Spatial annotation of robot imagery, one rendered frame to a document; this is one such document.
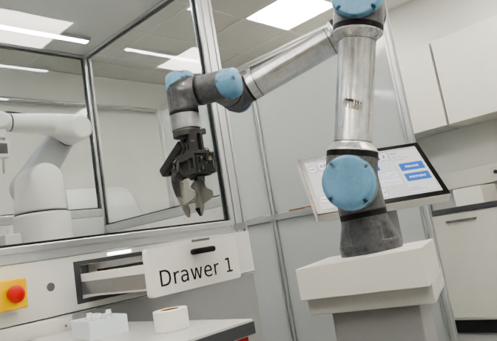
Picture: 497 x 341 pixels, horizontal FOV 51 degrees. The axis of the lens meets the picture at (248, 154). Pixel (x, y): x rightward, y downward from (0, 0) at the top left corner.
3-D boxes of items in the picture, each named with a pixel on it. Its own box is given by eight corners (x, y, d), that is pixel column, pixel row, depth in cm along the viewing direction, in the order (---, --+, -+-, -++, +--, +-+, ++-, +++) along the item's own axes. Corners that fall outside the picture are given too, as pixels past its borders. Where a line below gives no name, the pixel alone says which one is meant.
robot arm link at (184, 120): (163, 118, 133) (188, 120, 139) (166, 135, 132) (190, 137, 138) (182, 110, 128) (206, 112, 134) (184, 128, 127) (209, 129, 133)
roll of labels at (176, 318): (192, 328, 104) (189, 307, 105) (157, 335, 102) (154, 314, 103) (186, 323, 111) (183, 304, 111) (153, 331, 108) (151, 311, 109)
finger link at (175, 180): (175, 196, 127) (174, 160, 129) (171, 197, 128) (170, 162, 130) (190, 197, 130) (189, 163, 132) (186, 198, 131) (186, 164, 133)
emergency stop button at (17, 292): (27, 300, 124) (25, 283, 125) (9, 304, 121) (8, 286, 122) (21, 301, 126) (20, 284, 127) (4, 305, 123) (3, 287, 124)
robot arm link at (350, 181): (379, 212, 124) (387, -10, 129) (375, 212, 110) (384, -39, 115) (328, 209, 127) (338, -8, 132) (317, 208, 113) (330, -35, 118)
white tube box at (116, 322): (129, 331, 114) (126, 313, 114) (91, 341, 109) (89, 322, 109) (108, 329, 123) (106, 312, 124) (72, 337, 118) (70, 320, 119)
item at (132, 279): (231, 273, 140) (228, 249, 141) (152, 291, 121) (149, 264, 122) (144, 282, 166) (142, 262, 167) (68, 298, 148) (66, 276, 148)
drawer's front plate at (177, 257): (241, 277, 139) (234, 235, 141) (151, 298, 118) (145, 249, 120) (237, 277, 140) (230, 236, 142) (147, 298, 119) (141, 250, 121)
